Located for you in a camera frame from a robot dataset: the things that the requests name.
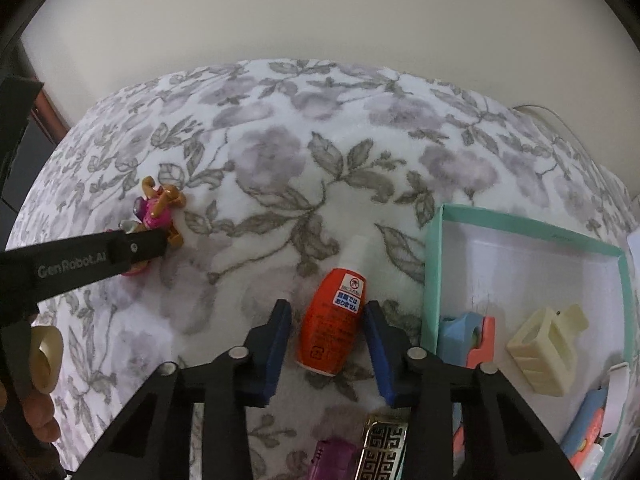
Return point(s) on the person's left hand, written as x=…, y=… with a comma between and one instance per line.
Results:
x=42, y=417

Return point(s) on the purple plastic item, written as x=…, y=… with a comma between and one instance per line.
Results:
x=332, y=460

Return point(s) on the teal cardboard box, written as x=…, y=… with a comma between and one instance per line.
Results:
x=525, y=280

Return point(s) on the pink toy figure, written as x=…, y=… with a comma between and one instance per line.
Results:
x=157, y=212

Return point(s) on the black flat bar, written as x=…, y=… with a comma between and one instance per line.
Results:
x=15, y=120

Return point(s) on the black gold patterned case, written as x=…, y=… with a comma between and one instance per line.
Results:
x=385, y=450

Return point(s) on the white plastic item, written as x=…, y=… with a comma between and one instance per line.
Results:
x=617, y=395

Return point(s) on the cream hair claw clip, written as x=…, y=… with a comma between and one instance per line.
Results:
x=545, y=355

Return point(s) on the blue orange toy piece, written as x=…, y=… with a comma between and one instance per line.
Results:
x=462, y=332
x=585, y=430

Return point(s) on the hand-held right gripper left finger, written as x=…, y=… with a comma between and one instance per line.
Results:
x=277, y=355

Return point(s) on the floral printed blanket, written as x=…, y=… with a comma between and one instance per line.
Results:
x=280, y=160

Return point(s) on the orange plastic bottle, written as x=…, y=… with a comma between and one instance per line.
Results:
x=330, y=330

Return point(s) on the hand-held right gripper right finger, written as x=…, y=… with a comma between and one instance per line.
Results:
x=382, y=355

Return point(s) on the dark cabinet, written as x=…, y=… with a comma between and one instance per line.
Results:
x=30, y=160

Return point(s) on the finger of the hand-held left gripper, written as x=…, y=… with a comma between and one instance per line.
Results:
x=140, y=247

